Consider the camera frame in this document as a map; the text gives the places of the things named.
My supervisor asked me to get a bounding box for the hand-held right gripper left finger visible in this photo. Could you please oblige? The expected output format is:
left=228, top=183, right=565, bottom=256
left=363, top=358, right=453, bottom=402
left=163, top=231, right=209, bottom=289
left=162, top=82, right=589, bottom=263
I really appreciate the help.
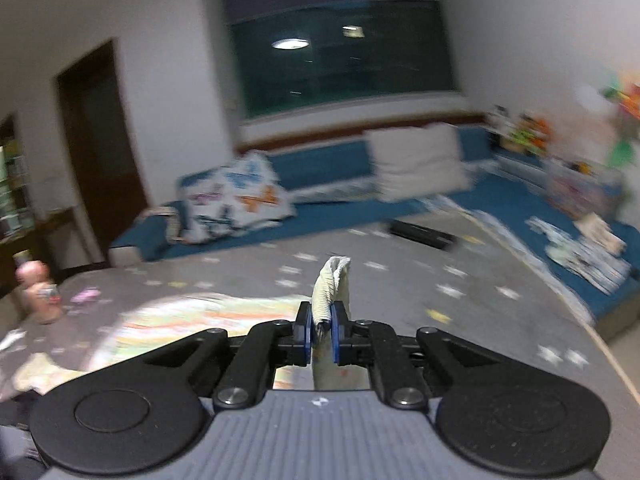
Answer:
left=141, top=300, right=314, bottom=407

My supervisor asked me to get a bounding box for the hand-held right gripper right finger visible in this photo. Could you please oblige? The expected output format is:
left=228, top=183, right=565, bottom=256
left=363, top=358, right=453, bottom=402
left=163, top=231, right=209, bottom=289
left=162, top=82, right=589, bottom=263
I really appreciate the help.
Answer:
left=330, top=300, right=501, bottom=409

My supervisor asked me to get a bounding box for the pale striped garment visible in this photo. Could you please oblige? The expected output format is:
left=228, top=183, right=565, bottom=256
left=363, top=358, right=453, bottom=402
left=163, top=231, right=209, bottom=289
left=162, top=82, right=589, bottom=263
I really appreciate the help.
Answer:
left=10, top=255, right=371, bottom=393

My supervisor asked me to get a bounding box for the grey star-patterned blanket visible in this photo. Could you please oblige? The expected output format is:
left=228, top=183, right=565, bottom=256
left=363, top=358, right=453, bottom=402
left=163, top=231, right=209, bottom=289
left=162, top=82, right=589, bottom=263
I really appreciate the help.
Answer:
left=0, top=207, right=636, bottom=411

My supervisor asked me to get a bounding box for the black rectangular object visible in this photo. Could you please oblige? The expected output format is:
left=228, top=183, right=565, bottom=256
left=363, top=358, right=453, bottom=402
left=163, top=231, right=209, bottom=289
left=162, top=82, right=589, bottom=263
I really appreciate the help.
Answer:
left=387, top=219, right=458, bottom=252

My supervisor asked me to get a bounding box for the butterfly patterned pillow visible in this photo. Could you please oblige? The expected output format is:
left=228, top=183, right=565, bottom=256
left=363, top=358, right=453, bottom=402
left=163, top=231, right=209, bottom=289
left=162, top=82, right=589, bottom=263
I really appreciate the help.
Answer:
left=165, top=150, right=297, bottom=246

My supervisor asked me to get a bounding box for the white pillow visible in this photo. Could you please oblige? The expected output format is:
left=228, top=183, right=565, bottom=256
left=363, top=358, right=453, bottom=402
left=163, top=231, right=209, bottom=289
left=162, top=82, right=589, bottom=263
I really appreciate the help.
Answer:
left=364, top=122, right=471, bottom=203

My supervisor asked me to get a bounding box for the blue cushioned bench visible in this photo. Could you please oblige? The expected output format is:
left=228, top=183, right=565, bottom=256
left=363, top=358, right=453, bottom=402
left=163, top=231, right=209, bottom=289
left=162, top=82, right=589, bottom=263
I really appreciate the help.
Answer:
left=107, top=125, right=640, bottom=331

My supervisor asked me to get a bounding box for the pile of picture books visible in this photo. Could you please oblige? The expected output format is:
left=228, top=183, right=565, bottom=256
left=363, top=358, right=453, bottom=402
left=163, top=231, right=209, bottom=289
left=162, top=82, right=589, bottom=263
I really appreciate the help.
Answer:
left=525, top=212, right=633, bottom=296

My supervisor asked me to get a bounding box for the dark wooden door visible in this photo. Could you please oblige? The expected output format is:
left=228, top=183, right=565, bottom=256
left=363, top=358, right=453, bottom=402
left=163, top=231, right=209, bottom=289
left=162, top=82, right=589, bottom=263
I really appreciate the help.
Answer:
left=54, top=40, right=148, bottom=268

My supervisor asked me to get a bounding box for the pink doll toy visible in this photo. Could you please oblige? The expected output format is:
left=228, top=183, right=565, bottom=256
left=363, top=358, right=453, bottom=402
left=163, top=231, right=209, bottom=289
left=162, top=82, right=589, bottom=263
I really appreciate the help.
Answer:
left=14, top=250, right=65, bottom=325

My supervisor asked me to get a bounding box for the colourful toy cluster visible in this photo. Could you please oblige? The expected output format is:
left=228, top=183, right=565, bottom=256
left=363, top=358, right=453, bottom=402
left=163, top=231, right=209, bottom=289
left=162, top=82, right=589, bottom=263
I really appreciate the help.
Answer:
left=487, top=105, right=556, bottom=158

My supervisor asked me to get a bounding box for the large dark window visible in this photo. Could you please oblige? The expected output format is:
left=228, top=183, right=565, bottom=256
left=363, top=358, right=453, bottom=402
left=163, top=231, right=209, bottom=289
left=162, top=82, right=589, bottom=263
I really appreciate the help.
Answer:
left=220, top=0, right=462, bottom=120

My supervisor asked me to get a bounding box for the bookshelf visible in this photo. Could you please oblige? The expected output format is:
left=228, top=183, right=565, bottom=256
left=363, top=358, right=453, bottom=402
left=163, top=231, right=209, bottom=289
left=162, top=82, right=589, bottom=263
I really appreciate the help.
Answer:
left=0, top=115, right=36, bottom=261

